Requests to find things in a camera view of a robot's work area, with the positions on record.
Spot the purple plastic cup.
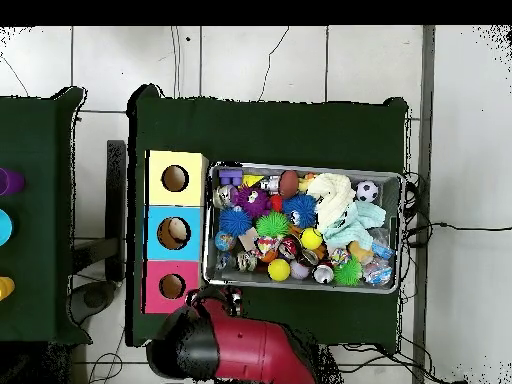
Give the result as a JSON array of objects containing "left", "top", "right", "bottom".
[{"left": 0, "top": 167, "right": 26, "bottom": 197}]

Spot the brown toy football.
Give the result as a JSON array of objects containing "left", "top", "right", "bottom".
[{"left": 278, "top": 170, "right": 300, "bottom": 200}]

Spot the yellow smiley ball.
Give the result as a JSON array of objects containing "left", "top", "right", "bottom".
[{"left": 299, "top": 226, "right": 324, "bottom": 251}]

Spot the cream waffle cloth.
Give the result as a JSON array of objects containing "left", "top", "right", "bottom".
[{"left": 306, "top": 172, "right": 357, "bottom": 233}]

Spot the plain yellow ball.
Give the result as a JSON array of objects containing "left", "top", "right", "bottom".
[{"left": 266, "top": 258, "right": 292, "bottom": 282}]

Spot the wooden box with three holes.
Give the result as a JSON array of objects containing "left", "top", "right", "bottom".
[{"left": 143, "top": 149, "right": 209, "bottom": 315}]

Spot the black and white soccer ball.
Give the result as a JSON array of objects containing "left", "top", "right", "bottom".
[{"left": 354, "top": 180, "right": 380, "bottom": 204}]

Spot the blue spiky rubber ball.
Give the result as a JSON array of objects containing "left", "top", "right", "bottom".
[
  {"left": 218, "top": 206, "right": 254, "bottom": 238},
  {"left": 282, "top": 193, "right": 319, "bottom": 229}
]

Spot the dark green side-table cloth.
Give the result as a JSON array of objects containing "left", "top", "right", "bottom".
[{"left": 0, "top": 86, "right": 93, "bottom": 346}]

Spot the black power cable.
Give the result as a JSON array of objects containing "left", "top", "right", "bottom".
[{"left": 401, "top": 171, "right": 512, "bottom": 249}]

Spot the black stand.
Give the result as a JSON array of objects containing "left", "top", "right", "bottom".
[{"left": 71, "top": 139, "right": 128, "bottom": 283}]

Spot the shallow mesh bin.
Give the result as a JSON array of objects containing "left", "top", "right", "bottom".
[{"left": 201, "top": 161, "right": 405, "bottom": 295}]

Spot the purple spiky monster toy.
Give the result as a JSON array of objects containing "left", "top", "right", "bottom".
[{"left": 233, "top": 185, "right": 273, "bottom": 219}]

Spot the green spiky rubber ball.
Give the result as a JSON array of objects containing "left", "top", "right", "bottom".
[{"left": 254, "top": 210, "right": 292, "bottom": 239}]

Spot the mint green cloth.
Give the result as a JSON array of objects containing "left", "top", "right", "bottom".
[{"left": 321, "top": 199, "right": 387, "bottom": 251}]

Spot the cyan plastic cup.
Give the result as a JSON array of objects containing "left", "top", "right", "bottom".
[{"left": 0, "top": 208, "right": 14, "bottom": 247}]

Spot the yellow plastic cup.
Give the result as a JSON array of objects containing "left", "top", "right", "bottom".
[{"left": 0, "top": 276, "right": 16, "bottom": 302}]

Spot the dark green table cloth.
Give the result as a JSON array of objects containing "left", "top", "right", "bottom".
[{"left": 126, "top": 83, "right": 409, "bottom": 353}]

